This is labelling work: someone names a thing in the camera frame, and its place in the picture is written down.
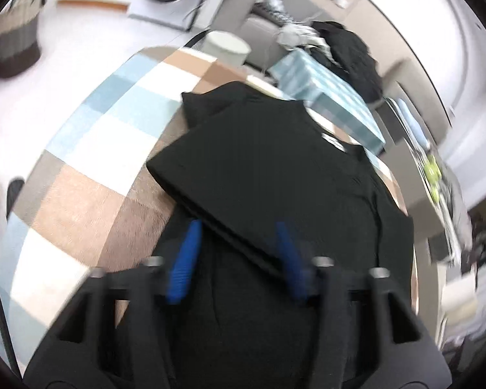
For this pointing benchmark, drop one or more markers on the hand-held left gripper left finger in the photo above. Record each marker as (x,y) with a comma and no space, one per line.
(184,259)

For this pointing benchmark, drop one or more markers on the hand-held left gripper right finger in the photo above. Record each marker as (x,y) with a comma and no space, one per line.
(290,259)

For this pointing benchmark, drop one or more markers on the black shirt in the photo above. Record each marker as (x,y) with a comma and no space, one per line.
(267,170)

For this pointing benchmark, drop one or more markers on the pile of black clothes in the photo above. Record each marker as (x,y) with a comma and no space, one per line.
(348,56)

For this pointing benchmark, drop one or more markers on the checkered tablecloth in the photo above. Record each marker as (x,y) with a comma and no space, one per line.
(105,129)

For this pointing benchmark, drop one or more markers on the green printed packet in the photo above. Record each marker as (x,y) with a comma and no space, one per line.
(432,172)

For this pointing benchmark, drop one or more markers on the pale blue checkered cloth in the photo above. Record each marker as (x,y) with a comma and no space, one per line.
(332,97)

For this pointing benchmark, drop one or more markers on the grey cloth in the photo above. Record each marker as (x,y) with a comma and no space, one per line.
(457,206)

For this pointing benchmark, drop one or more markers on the white box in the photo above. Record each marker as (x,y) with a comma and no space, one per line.
(463,304)

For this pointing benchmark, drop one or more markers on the pale blue towel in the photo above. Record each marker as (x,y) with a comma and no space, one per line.
(409,121)

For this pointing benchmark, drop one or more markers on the white round stool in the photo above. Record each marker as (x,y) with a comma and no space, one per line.
(226,48)

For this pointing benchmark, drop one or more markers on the white crumpled cloth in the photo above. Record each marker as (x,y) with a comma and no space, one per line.
(295,32)

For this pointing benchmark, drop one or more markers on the black white checkered cloth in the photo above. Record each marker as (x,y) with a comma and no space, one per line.
(277,14)

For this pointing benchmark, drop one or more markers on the grey sofa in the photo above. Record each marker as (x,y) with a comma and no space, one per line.
(231,12)

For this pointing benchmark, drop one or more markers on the striped woven laundry basket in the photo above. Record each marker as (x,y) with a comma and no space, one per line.
(16,36)

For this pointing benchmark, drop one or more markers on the white wall socket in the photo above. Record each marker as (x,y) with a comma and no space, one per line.
(340,0)

